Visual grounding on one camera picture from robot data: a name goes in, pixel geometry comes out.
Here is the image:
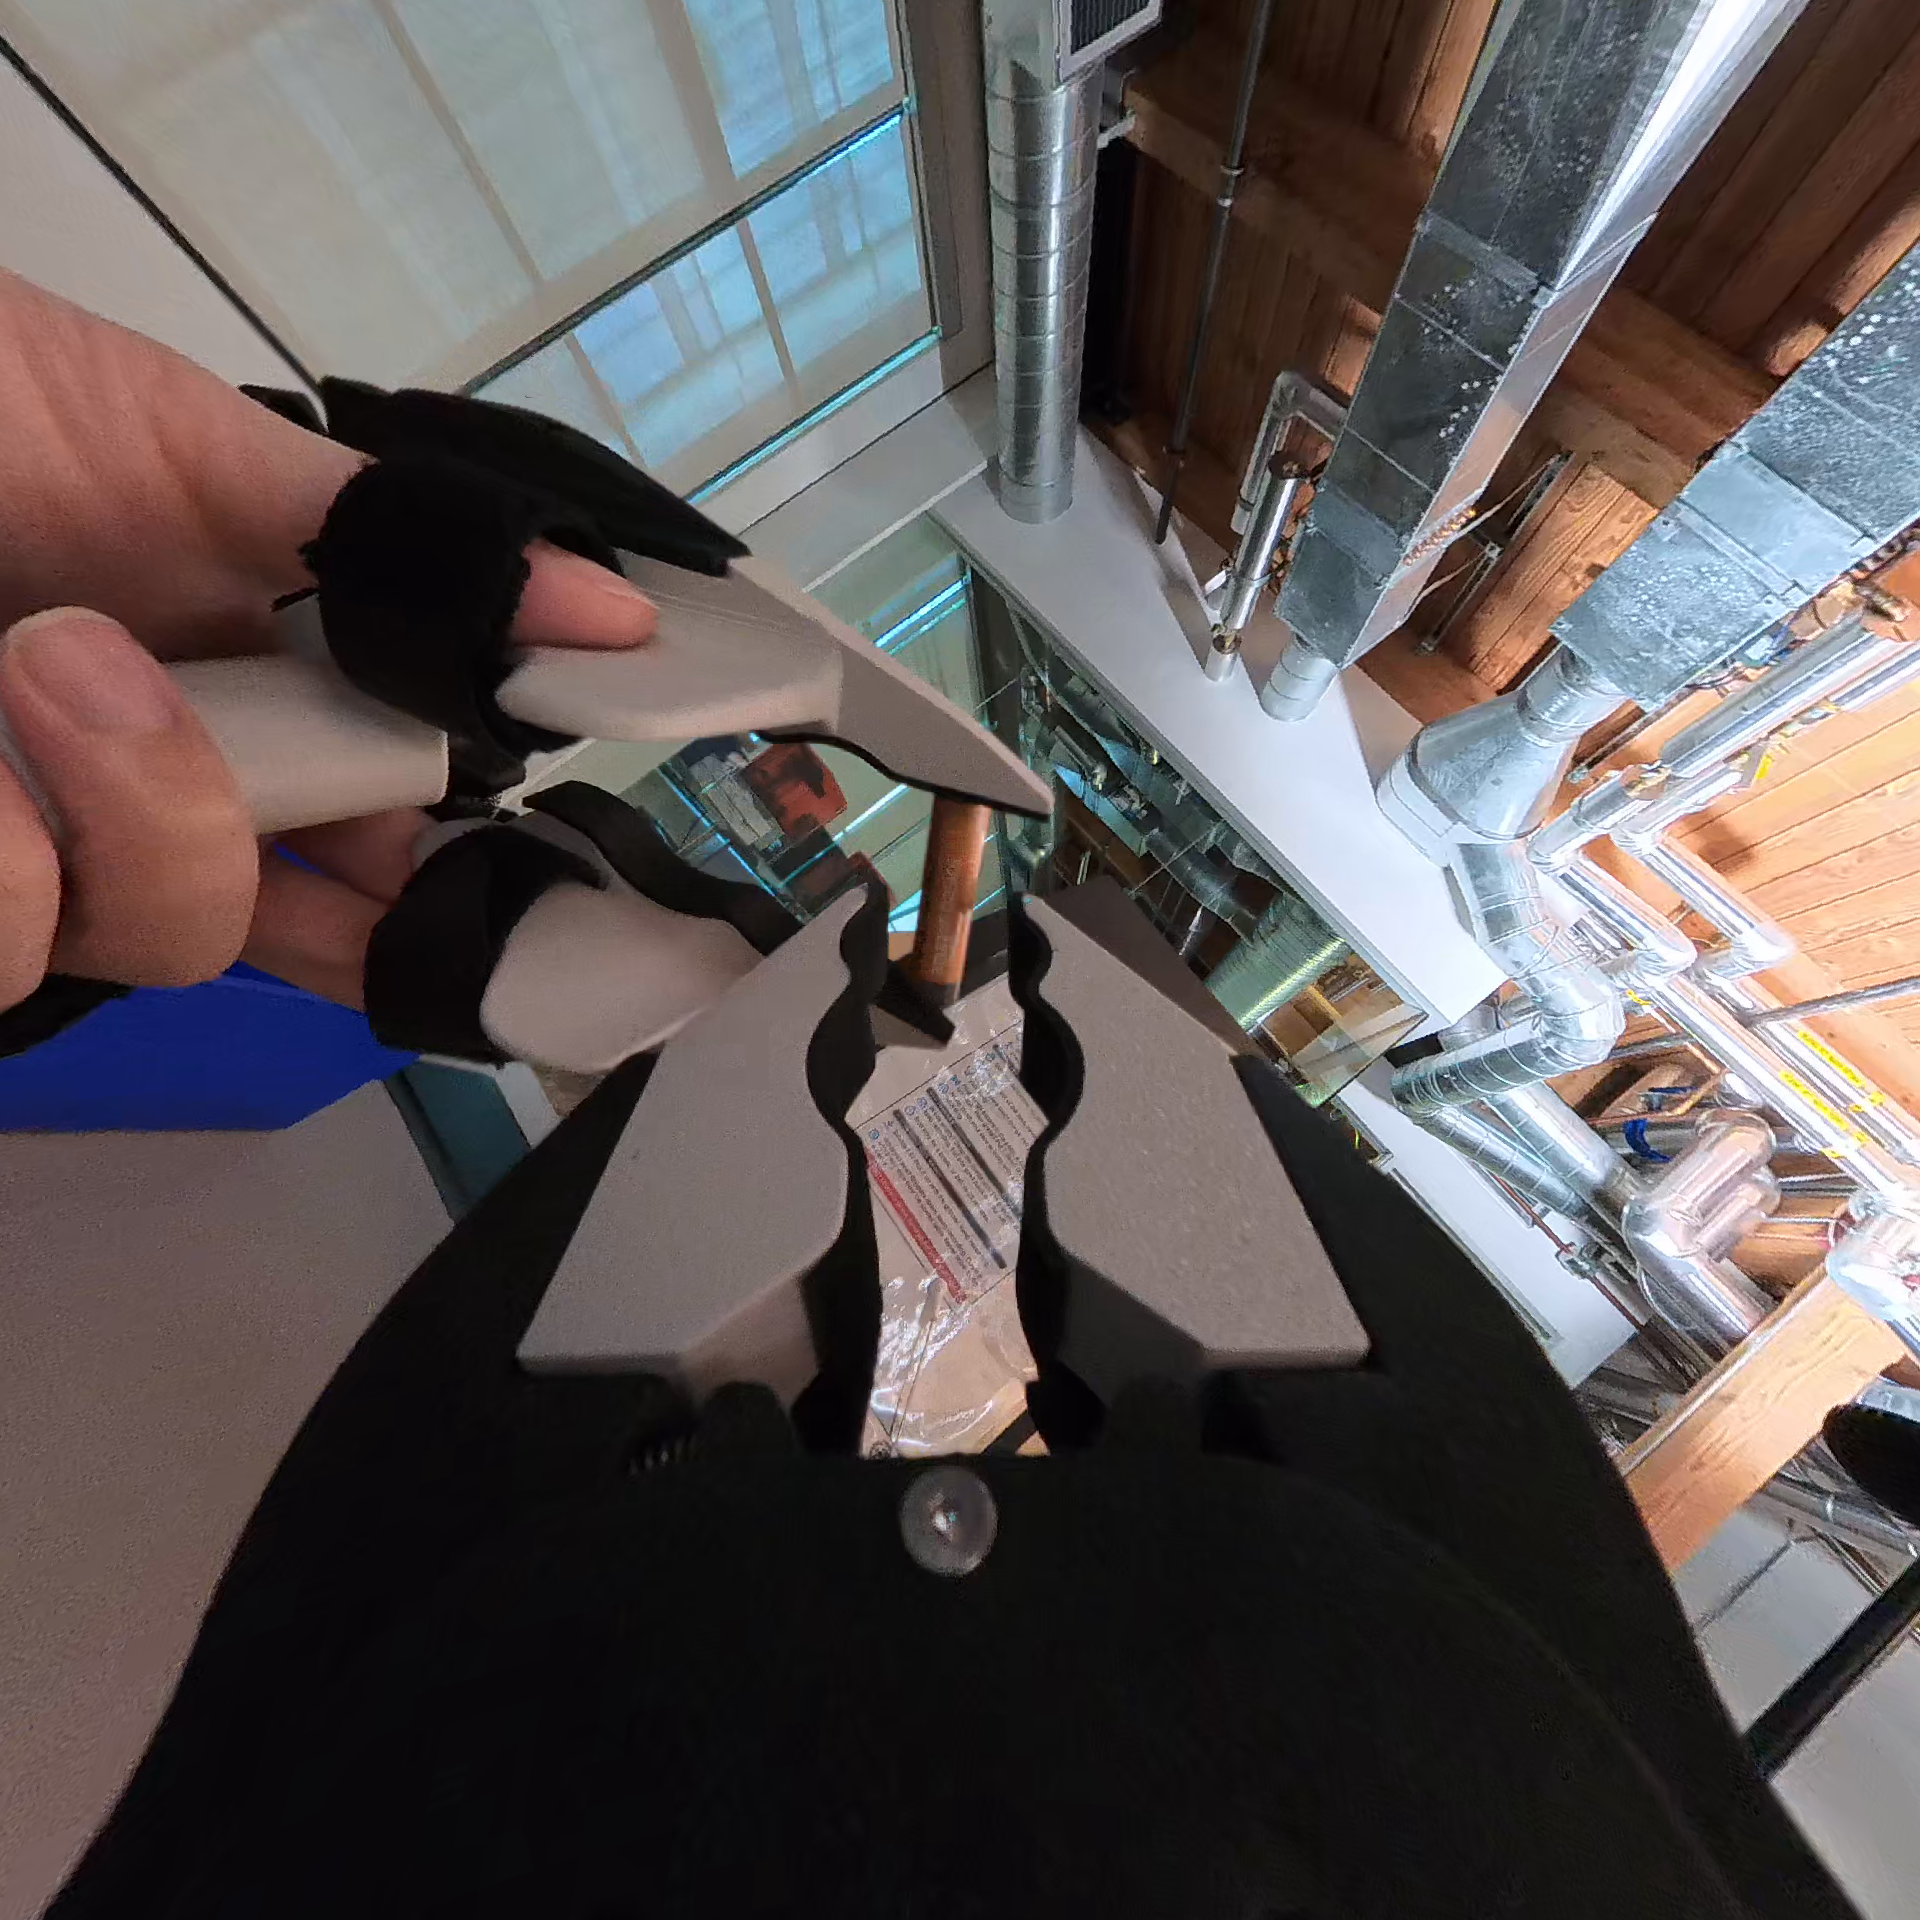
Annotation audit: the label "rectangular silver duct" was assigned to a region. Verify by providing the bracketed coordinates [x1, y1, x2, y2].
[1374, 252, 1920, 845]
[1258, 0, 1817, 727]

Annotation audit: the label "black floor lamp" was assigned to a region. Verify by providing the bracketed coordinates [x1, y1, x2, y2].
[1741, 1400, 1920, 1782]

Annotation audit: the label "metal pipe fixture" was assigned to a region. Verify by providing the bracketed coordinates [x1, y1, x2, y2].
[1205, 370, 1356, 690]

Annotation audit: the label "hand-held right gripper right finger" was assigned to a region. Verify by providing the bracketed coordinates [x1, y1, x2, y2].
[1008, 877, 1371, 1451]

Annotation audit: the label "black copper battery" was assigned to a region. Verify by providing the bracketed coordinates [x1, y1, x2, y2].
[906, 794, 997, 1007]

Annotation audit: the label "dark teal mat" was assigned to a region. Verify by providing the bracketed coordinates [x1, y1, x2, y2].
[395, 1053, 530, 1203]

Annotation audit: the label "red equipment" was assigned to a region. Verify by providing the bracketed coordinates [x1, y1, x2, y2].
[740, 740, 837, 851]

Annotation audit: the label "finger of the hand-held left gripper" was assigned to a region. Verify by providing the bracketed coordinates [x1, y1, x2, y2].
[482, 775, 959, 1080]
[494, 543, 1056, 825]

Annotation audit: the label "round silver air duct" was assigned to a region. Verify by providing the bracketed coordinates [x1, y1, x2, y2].
[976, 0, 1170, 527]

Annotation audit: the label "blue storage bin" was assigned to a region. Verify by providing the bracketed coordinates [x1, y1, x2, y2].
[0, 958, 424, 1136]

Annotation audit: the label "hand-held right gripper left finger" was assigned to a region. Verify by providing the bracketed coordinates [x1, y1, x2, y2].
[516, 888, 890, 1459]

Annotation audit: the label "silver insulated pipes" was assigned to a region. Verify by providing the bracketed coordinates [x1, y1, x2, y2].
[1384, 601, 1920, 1357]

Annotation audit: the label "person's left hand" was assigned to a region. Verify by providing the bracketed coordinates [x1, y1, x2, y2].
[0, 263, 663, 1025]

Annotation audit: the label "large paned window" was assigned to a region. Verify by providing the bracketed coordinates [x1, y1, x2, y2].
[0, 0, 949, 502]

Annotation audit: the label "thin black pipe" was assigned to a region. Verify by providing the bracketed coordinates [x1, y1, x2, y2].
[1150, 0, 1278, 543]

